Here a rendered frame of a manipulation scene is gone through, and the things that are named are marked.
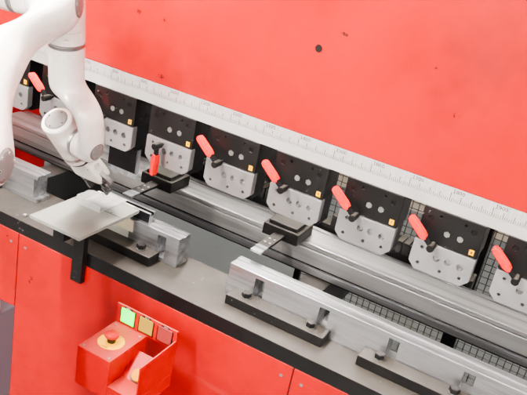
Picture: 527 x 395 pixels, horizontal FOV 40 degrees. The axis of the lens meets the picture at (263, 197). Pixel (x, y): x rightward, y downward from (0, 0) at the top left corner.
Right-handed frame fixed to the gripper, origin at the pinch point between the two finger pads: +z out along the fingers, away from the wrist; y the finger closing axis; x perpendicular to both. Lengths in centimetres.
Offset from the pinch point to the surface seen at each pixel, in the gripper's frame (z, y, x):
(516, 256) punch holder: -15, -114, -18
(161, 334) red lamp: 9.3, -38.0, 28.7
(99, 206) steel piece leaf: 1.2, -3.6, 5.7
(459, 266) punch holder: -8, -103, -14
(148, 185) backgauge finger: 19.5, -1.7, -13.6
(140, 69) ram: -24.2, -6.1, -26.8
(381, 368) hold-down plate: 13, -94, 11
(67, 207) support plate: 0.1, 4.4, 10.3
